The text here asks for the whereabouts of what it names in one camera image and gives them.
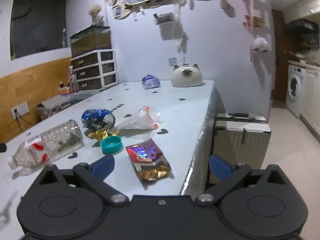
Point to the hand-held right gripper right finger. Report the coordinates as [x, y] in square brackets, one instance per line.
[220, 167]

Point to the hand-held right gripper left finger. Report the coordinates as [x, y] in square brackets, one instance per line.
[103, 166]

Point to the teal bottle cap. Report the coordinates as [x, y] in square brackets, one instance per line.
[111, 145]

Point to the gold foil wrapper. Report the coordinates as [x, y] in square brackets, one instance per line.
[101, 133]

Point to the red foil snack packet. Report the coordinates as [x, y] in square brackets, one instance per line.
[147, 158]

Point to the crushed blue drink can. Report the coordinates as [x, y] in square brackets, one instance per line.
[96, 118]

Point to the clear plastic bottle red label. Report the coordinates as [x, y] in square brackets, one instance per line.
[55, 142]

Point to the white ribbed suitcase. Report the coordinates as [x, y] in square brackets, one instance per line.
[240, 142]

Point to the clear plastic bag orange stripe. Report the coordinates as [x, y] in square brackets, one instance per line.
[141, 121]

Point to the clear storage box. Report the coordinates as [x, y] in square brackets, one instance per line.
[53, 107]

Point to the standing water bottle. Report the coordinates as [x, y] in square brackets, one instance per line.
[73, 80]

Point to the white drawer cabinet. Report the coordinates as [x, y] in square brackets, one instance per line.
[93, 71]

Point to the blue tissue pack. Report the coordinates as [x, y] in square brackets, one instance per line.
[150, 82]

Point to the cat-shaped ceramic ornament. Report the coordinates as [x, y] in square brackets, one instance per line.
[186, 76]

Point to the white washing machine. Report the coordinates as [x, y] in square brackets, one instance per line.
[295, 90]

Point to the white kitchen base cabinets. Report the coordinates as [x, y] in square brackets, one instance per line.
[311, 97]

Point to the brown door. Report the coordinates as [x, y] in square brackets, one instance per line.
[278, 60]

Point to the glass fish tank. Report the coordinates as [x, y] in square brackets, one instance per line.
[91, 40]

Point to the white plush sheep toy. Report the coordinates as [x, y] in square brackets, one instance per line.
[260, 45]

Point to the dried flower bunch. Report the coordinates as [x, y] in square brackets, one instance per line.
[97, 13]

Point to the dark window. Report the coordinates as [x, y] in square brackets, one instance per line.
[37, 20]

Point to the dark range hood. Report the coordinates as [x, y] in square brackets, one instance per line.
[301, 26]

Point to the wall power outlet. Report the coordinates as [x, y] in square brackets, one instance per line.
[20, 110]

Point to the small wall shelf box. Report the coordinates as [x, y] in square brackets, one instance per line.
[163, 18]

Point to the small wooden wall box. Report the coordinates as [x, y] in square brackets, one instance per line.
[225, 4]

